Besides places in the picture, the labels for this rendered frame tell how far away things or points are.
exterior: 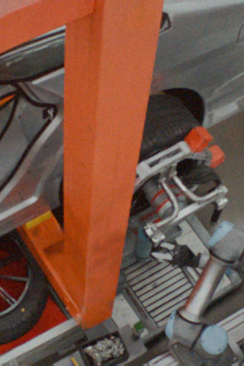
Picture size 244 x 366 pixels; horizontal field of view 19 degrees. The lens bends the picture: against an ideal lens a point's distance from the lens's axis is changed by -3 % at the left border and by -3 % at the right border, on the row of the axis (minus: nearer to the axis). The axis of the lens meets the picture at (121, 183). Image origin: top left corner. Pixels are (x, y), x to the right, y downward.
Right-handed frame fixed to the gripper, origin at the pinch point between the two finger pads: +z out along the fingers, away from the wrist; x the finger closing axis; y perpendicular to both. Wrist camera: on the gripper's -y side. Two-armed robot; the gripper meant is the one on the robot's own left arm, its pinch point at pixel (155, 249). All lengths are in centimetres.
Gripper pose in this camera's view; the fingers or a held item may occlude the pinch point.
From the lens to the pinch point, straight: 318.6
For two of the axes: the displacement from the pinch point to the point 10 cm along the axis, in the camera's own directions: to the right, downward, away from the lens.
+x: 2.1, -8.4, 4.9
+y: -0.7, 4.9, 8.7
